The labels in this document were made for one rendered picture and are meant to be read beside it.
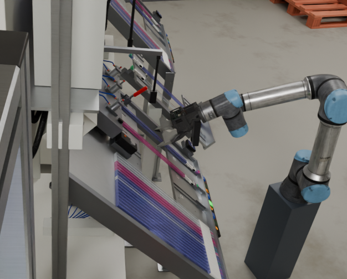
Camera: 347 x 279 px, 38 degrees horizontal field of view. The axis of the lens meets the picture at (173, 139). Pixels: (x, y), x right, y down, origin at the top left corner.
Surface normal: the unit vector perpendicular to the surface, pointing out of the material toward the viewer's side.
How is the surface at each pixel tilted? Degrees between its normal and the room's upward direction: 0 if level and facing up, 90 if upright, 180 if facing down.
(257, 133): 0
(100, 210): 90
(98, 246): 0
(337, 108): 82
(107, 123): 90
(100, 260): 0
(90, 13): 90
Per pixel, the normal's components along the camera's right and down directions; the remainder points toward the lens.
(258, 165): 0.14, -0.81
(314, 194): 0.03, 0.69
